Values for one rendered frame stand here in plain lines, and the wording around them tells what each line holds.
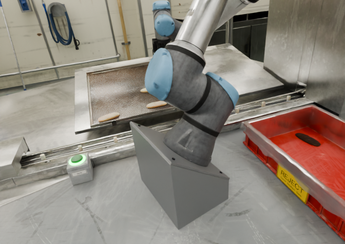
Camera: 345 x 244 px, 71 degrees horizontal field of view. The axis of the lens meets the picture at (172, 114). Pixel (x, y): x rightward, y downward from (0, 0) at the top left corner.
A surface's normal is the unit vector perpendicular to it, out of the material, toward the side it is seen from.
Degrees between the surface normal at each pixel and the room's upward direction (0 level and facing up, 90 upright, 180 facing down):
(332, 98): 90
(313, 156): 0
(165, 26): 100
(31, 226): 0
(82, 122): 10
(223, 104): 79
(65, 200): 0
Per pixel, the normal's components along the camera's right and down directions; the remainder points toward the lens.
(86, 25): 0.29, 0.44
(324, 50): -0.95, 0.22
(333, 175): -0.09, -0.87
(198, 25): 0.07, -0.04
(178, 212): 0.52, 0.37
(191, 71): 0.50, 0.16
